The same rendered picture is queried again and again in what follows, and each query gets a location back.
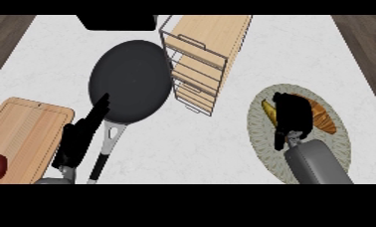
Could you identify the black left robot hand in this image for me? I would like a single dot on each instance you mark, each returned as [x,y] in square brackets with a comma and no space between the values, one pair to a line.
[82,128]

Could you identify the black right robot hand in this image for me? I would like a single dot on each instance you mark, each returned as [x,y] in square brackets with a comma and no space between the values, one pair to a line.
[293,113]

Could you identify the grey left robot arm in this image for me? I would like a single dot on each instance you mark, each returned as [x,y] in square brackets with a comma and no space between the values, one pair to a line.
[57,177]

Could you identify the brown croissant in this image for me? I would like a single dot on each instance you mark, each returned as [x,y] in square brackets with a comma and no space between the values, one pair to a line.
[323,116]

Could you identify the wooden cutting board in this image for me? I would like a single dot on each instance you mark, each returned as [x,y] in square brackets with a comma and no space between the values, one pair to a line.
[26,138]

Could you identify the black frying pan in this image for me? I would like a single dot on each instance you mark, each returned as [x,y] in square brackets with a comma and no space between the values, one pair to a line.
[128,81]

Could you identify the dark red fruit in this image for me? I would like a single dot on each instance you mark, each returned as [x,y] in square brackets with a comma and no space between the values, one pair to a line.
[1,166]

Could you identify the black appliance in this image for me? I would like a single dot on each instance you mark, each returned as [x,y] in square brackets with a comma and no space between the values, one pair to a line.
[116,22]

